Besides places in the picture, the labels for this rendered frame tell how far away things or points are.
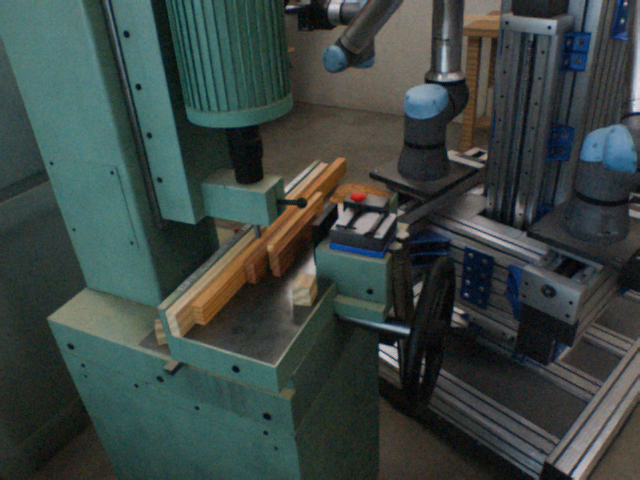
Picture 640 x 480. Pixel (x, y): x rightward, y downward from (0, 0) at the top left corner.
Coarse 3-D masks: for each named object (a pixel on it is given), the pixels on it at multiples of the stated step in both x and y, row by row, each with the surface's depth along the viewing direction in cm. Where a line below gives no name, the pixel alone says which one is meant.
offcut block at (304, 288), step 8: (296, 280) 91; (304, 280) 91; (312, 280) 91; (296, 288) 90; (304, 288) 89; (312, 288) 91; (296, 296) 91; (304, 296) 90; (312, 296) 91; (296, 304) 92; (304, 304) 91
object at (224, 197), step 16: (224, 176) 98; (272, 176) 96; (208, 192) 96; (224, 192) 95; (240, 192) 93; (256, 192) 92; (272, 192) 93; (208, 208) 99; (224, 208) 97; (240, 208) 95; (256, 208) 93; (272, 208) 94; (256, 224) 96
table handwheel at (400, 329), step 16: (432, 272) 88; (448, 272) 97; (432, 288) 85; (448, 288) 100; (416, 304) 85; (432, 304) 84; (448, 304) 105; (352, 320) 100; (384, 320) 98; (400, 320) 97; (416, 320) 83; (432, 320) 95; (448, 320) 107; (400, 336) 97; (416, 336) 83; (432, 336) 93; (416, 352) 83; (432, 352) 95; (416, 368) 83; (432, 368) 99; (416, 384) 84; (432, 384) 102; (416, 400) 86
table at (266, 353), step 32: (256, 288) 96; (288, 288) 96; (320, 288) 95; (224, 320) 89; (256, 320) 89; (288, 320) 88; (320, 320) 93; (192, 352) 87; (224, 352) 83; (256, 352) 82; (288, 352) 83; (256, 384) 84
